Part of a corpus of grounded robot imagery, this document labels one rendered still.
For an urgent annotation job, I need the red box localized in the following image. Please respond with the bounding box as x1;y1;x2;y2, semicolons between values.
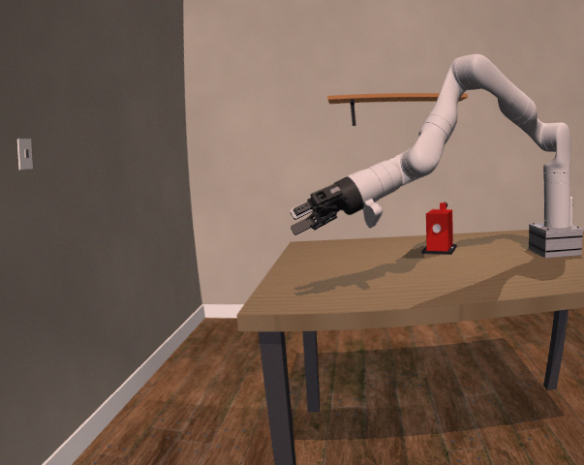
421;202;457;255

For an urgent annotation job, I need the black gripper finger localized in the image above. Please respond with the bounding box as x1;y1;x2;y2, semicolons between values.
291;183;343;220
291;210;337;235

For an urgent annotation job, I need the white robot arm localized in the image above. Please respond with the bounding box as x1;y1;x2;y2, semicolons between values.
348;54;572;229

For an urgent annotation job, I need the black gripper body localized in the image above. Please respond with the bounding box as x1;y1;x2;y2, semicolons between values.
317;177;364;217

